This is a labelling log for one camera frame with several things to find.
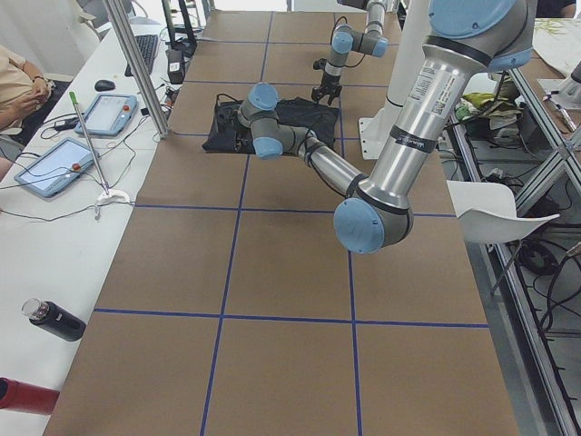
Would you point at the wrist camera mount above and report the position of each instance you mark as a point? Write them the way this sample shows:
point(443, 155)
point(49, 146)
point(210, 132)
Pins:
point(320, 64)

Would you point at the far blue teach pendant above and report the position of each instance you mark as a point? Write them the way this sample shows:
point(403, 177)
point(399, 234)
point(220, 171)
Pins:
point(108, 114)

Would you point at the black water bottle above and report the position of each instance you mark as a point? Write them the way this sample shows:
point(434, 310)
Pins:
point(54, 319)

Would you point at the black graphic t-shirt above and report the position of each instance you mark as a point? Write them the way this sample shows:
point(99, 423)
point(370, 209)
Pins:
point(279, 131)

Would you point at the white plastic chair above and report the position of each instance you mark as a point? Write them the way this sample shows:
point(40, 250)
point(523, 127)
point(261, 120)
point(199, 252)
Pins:
point(487, 213)

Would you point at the seated person beige shirt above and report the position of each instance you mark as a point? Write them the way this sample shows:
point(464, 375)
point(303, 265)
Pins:
point(25, 93)

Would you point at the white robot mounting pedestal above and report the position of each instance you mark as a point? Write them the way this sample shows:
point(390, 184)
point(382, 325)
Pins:
point(373, 132)

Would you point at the black computer mouse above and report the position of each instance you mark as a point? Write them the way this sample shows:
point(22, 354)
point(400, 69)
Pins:
point(104, 85)

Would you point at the near blue teach pendant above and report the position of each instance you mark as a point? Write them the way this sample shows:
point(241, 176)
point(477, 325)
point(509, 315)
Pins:
point(54, 170)

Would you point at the black keyboard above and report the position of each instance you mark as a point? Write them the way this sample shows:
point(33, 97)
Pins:
point(148, 47)

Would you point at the blue teach pendant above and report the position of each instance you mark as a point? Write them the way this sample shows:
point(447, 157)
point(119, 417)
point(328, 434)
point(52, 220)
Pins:
point(108, 114)
point(54, 170)

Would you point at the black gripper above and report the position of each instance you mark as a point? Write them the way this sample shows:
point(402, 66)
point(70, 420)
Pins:
point(230, 122)
point(328, 84)

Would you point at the green tipped grabber stick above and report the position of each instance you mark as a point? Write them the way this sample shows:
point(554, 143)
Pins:
point(109, 195)

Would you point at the aluminium frame post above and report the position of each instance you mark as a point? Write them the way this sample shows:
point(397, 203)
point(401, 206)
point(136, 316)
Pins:
point(132, 53)

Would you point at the red bottle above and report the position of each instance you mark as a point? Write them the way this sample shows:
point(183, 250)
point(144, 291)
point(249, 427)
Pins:
point(27, 398)

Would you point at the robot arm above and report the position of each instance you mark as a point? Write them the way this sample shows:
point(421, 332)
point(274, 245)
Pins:
point(447, 42)
point(344, 40)

